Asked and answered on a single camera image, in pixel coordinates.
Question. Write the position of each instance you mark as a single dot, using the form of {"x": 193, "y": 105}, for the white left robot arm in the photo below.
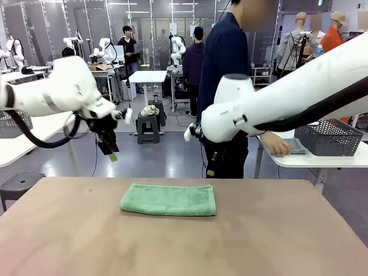
{"x": 57, "y": 89}

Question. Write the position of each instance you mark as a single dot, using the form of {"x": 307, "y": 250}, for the small white desk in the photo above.
{"x": 148, "y": 76}

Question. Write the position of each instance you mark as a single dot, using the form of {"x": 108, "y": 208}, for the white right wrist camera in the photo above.
{"x": 188, "y": 133}

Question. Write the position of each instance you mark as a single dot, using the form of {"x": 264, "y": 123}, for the wooden shoe shelf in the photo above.
{"x": 263, "y": 76}

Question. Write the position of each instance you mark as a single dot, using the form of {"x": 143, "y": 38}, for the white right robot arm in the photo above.
{"x": 287, "y": 95}

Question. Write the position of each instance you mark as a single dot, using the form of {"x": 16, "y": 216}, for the black tripod with phone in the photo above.
{"x": 303, "y": 46}

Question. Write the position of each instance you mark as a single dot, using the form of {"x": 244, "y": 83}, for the green towel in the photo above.
{"x": 166, "y": 201}

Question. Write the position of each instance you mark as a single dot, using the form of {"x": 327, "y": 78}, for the mannequin in orange shirt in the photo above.
{"x": 333, "y": 37}

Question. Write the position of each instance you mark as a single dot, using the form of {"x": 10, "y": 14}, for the mannequin in grey shirt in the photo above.
{"x": 290, "y": 43}

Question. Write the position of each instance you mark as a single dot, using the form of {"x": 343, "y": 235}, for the grey plastic step stool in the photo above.
{"x": 148, "y": 135}

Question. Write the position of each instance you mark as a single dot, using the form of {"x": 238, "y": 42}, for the dark grey plastic stool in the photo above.
{"x": 20, "y": 184}
{"x": 161, "y": 112}

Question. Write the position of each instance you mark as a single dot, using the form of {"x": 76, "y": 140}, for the beige cloth bundle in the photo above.
{"x": 149, "y": 110}

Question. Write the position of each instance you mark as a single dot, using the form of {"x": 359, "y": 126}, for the teal grey towel stack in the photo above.
{"x": 299, "y": 148}

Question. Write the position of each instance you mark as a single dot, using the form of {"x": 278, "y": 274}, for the dark grey perforated basket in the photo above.
{"x": 327, "y": 141}

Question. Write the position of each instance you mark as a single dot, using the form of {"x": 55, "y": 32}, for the open cardboard box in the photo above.
{"x": 96, "y": 68}

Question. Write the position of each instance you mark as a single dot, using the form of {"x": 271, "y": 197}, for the person in purple hoodie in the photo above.
{"x": 193, "y": 63}

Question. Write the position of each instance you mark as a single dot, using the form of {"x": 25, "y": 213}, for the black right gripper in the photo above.
{"x": 212, "y": 152}

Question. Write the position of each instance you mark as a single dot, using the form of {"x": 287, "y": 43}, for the light grey perforated basket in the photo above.
{"x": 8, "y": 126}

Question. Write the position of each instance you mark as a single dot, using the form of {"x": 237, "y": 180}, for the person's right hand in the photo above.
{"x": 277, "y": 145}

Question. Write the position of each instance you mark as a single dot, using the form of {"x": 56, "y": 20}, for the person in black top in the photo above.
{"x": 129, "y": 49}

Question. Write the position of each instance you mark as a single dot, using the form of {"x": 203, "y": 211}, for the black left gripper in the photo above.
{"x": 102, "y": 125}

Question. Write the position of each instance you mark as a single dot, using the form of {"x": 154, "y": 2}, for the person in navy jacket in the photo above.
{"x": 227, "y": 51}

